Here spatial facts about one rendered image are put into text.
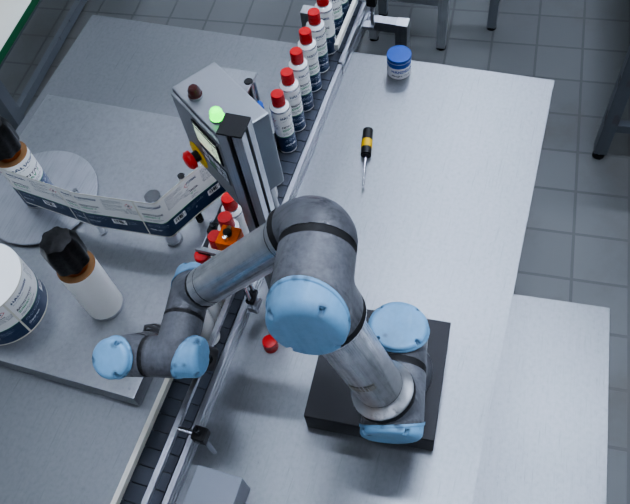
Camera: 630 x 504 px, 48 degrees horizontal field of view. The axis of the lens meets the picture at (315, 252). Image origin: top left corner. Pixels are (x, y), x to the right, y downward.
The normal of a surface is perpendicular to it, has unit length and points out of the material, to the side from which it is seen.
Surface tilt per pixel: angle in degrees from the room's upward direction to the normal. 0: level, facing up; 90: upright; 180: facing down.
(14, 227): 0
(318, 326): 81
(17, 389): 0
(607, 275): 0
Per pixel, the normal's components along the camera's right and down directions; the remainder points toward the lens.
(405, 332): -0.07, -0.65
